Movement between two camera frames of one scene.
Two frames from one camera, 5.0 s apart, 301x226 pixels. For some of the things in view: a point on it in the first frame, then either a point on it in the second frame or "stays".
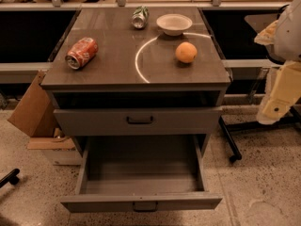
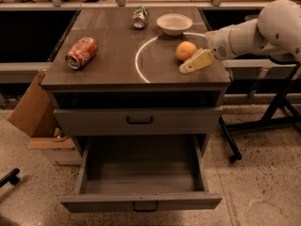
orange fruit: x=185 y=52 stays
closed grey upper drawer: x=138 y=121 stays
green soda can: x=140 y=16 stays
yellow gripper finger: x=285 y=92 to x=219 y=46
